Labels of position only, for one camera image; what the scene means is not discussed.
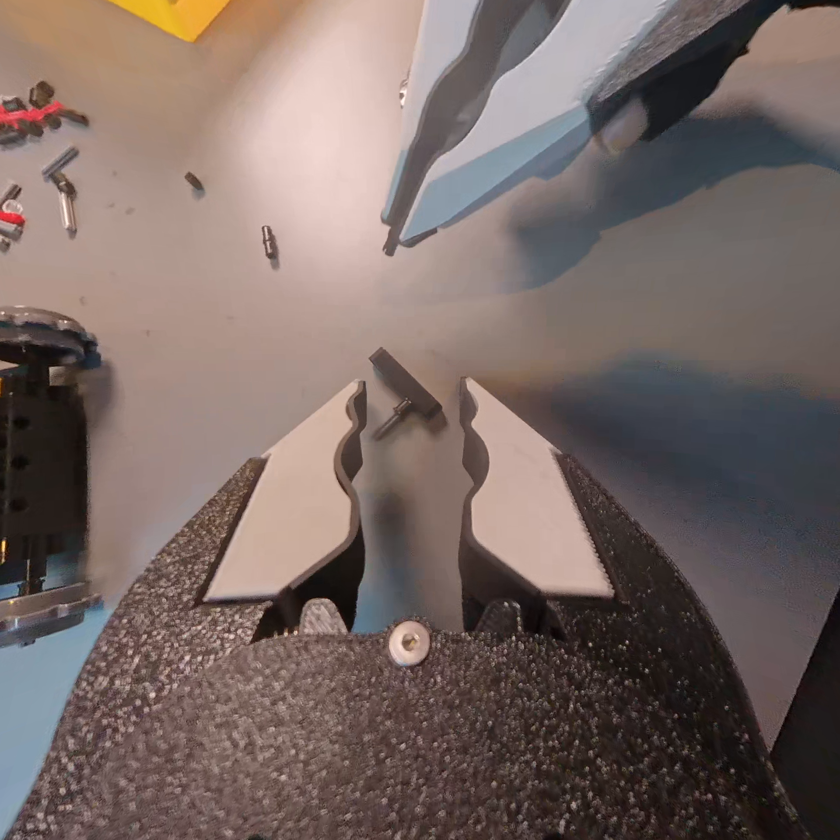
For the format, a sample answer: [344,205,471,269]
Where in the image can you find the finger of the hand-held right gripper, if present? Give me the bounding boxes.
[381,0,490,257]
[398,0,668,249]

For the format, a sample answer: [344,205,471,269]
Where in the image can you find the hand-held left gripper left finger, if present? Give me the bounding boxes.
[196,378,368,634]

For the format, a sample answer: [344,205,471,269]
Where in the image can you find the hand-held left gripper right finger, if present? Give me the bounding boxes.
[458,376,616,632]

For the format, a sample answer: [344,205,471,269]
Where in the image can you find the grey axle pin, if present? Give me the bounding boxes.
[373,398,411,439]

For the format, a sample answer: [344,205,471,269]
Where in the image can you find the black brick beam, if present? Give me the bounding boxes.
[367,348,444,417]

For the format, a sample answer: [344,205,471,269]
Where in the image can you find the pale grey desk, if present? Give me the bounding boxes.
[0,0,840,756]

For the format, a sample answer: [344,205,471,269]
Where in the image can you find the yellow brick toy truck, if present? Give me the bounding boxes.
[0,305,106,651]

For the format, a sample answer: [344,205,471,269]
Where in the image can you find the yellow storage bin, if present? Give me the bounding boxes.
[108,0,232,43]

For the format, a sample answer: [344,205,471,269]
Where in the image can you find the pile of small brick parts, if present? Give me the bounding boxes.
[0,80,89,253]

